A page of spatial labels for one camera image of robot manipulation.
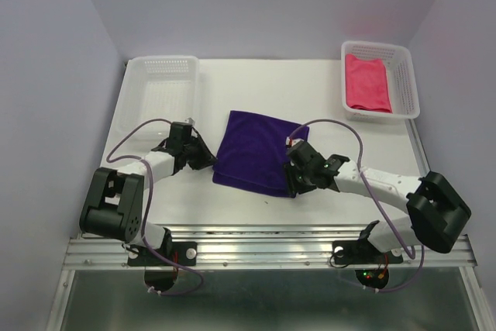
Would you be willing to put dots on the white plastic basket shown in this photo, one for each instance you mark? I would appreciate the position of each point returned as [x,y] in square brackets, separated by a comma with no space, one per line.
[156,87]
[401,81]

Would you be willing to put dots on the white right plastic basket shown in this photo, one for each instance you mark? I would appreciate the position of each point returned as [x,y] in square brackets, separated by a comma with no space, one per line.
[401,81]

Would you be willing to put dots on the pink microfiber towel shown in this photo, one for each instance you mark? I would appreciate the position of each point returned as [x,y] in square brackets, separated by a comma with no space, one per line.
[366,85]

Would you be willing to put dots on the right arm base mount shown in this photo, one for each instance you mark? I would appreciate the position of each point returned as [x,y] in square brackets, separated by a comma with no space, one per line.
[360,251]

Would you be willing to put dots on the aluminium rail frame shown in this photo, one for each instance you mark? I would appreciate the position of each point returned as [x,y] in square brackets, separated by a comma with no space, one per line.
[272,277]

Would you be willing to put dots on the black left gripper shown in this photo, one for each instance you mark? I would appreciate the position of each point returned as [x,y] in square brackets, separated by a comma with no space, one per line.
[207,158]

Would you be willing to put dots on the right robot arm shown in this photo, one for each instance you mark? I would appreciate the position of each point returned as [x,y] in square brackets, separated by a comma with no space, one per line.
[435,214]

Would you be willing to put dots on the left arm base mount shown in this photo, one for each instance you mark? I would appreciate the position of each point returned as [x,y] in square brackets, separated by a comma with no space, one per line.
[179,252]

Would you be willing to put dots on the white left plastic basket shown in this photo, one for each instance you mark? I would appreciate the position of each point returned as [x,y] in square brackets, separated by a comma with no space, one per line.
[156,87]

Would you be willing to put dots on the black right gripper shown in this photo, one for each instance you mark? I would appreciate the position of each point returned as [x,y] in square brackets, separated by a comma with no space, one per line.
[293,185]

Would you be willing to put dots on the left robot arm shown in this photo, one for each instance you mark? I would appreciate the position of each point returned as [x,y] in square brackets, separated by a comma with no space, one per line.
[118,200]

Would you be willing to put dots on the purple towel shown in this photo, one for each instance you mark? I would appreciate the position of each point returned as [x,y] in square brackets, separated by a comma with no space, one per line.
[252,153]

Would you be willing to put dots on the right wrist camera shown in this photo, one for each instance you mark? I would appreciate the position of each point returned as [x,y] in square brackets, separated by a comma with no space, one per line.
[290,142]

